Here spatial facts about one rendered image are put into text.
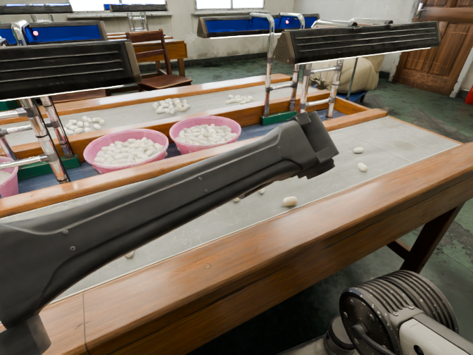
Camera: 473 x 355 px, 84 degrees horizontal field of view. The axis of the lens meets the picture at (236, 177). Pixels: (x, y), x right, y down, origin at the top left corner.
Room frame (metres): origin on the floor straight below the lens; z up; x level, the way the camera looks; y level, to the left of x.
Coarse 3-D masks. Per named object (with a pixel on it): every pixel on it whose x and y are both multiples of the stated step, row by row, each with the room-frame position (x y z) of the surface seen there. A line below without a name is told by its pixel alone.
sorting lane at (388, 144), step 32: (352, 128) 0.98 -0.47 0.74; (384, 128) 0.98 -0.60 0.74; (416, 128) 0.98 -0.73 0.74; (352, 160) 0.73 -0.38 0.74; (384, 160) 0.73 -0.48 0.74; (416, 160) 0.73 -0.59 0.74; (256, 192) 0.56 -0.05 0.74; (288, 192) 0.56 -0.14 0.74; (320, 192) 0.56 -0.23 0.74; (192, 224) 0.44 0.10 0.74; (224, 224) 0.44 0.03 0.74; (160, 256) 0.35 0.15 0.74; (0, 320) 0.22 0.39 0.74
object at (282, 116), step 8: (256, 16) 1.26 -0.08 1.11; (264, 16) 1.21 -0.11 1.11; (280, 16) 1.37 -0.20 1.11; (288, 16) 1.32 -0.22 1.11; (296, 16) 1.27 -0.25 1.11; (272, 24) 1.17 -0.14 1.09; (304, 24) 1.24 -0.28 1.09; (272, 32) 1.17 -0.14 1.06; (272, 40) 1.17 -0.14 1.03; (272, 48) 1.17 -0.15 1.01; (296, 64) 1.24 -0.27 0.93; (296, 72) 1.24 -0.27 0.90; (296, 80) 1.24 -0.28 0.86; (272, 88) 1.18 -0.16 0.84; (280, 88) 1.20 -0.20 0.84; (296, 88) 1.25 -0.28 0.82; (264, 104) 1.18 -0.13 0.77; (264, 112) 1.17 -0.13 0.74; (280, 112) 1.23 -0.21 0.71; (288, 112) 1.23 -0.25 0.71; (296, 112) 1.25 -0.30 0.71; (264, 120) 1.16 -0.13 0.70; (272, 120) 1.18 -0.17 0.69; (280, 120) 1.20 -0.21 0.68
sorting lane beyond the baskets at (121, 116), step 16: (192, 96) 1.39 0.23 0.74; (208, 96) 1.39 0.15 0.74; (224, 96) 1.39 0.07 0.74; (256, 96) 1.39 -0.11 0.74; (272, 96) 1.39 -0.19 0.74; (96, 112) 1.16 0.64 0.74; (112, 112) 1.16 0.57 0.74; (128, 112) 1.16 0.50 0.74; (144, 112) 1.16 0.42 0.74; (176, 112) 1.16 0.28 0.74; (192, 112) 1.16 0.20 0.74; (48, 128) 0.98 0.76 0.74; (16, 144) 0.84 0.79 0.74
